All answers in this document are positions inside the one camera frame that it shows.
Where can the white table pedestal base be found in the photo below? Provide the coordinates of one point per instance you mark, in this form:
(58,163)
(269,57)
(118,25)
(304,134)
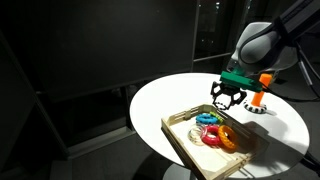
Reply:
(177,172)

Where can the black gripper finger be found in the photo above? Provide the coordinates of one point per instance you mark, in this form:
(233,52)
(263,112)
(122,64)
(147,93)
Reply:
(236,98)
(215,92)

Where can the green camera mount bracket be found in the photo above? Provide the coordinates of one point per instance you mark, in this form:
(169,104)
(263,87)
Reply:
(237,79)

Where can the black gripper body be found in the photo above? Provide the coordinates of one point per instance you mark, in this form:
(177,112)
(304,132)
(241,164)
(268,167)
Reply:
(228,89)

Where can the orange peg post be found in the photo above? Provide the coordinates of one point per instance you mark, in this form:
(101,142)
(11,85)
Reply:
(265,80)

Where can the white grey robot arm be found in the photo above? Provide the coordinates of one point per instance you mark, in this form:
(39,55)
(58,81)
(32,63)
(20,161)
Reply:
(264,47)

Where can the wooden slatted tray box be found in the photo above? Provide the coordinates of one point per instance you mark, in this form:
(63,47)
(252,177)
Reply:
(212,144)

